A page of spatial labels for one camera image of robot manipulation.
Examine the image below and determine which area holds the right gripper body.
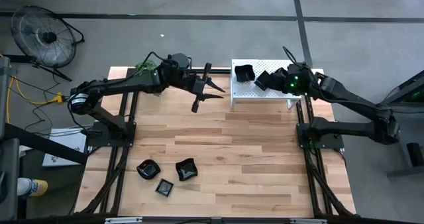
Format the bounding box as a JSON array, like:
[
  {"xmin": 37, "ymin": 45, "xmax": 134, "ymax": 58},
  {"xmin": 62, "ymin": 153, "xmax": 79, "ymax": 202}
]
[{"xmin": 274, "ymin": 63, "xmax": 319, "ymax": 96}]

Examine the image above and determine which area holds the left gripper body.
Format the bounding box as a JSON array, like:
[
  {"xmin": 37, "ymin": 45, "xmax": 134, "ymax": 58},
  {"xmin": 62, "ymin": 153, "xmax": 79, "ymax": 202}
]
[{"xmin": 184, "ymin": 63, "xmax": 212, "ymax": 114}]

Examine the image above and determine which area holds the black small square mini plate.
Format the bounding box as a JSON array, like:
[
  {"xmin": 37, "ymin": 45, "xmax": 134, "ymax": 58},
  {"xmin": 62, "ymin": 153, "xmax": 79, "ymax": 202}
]
[
  {"xmin": 254, "ymin": 71, "xmax": 271, "ymax": 91},
  {"xmin": 155, "ymin": 178, "xmax": 175, "ymax": 198}
]

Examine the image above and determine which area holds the black wavy square mini plate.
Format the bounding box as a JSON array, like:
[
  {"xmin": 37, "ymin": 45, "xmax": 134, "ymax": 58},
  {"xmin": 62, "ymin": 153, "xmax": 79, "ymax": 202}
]
[
  {"xmin": 234, "ymin": 64, "xmax": 256, "ymax": 84},
  {"xmin": 175, "ymin": 158, "xmax": 199, "ymax": 182}
]

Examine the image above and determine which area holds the black leaf-shaped mini plate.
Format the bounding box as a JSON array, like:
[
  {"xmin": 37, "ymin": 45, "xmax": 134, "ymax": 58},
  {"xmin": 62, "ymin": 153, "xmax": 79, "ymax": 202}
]
[{"xmin": 136, "ymin": 158, "xmax": 162, "ymax": 180}]

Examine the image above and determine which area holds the white perforated metal shelf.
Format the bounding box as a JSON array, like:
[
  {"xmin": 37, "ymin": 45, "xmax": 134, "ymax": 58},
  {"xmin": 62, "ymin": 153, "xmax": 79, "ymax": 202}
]
[{"xmin": 231, "ymin": 58, "xmax": 302, "ymax": 109}]

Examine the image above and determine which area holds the green artificial plant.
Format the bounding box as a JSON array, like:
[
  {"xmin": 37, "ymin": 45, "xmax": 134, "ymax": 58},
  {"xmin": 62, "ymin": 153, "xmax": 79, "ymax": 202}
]
[{"xmin": 134, "ymin": 60, "xmax": 158, "ymax": 76}]

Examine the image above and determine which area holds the black computer with green lights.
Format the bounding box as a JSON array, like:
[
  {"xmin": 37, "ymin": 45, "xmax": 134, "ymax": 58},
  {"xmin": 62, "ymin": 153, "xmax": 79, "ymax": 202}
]
[{"xmin": 405, "ymin": 84, "xmax": 424, "ymax": 104}]

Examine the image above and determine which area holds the grey metal stand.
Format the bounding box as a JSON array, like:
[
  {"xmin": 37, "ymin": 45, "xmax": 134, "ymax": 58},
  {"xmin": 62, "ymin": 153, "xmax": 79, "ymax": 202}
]
[{"xmin": 380, "ymin": 70, "xmax": 424, "ymax": 179}]

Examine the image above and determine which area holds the white cardboard box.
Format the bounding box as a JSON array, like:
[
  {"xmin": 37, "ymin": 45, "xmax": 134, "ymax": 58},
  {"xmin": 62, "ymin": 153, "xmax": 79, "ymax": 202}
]
[{"xmin": 42, "ymin": 127, "xmax": 89, "ymax": 168}]

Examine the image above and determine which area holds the black floor fan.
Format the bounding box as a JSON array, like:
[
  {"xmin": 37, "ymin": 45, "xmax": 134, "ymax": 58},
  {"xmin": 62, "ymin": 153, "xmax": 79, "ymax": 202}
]
[{"xmin": 9, "ymin": 5, "xmax": 85, "ymax": 83}]

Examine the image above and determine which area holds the black metal beam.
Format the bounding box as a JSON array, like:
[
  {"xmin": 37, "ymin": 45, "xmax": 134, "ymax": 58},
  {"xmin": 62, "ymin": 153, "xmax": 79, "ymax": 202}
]
[{"xmin": 0, "ymin": 123, "xmax": 89, "ymax": 165}]

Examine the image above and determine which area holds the silver metal bracket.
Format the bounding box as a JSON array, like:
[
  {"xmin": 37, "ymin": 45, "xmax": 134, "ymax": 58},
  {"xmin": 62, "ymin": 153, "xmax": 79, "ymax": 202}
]
[
  {"xmin": 105, "ymin": 217, "xmax": 144, "ymax": 224},
  {"xmin": 290, "ymin": 218, "xmax": 328, "ymax": 224}
]

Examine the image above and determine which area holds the yellow extension cord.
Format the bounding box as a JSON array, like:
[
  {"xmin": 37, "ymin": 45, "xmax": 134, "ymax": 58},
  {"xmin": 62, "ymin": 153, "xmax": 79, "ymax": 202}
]
[{"xmin": 5, "ymin": 53, "xmax": 66, "ymax": 125}]

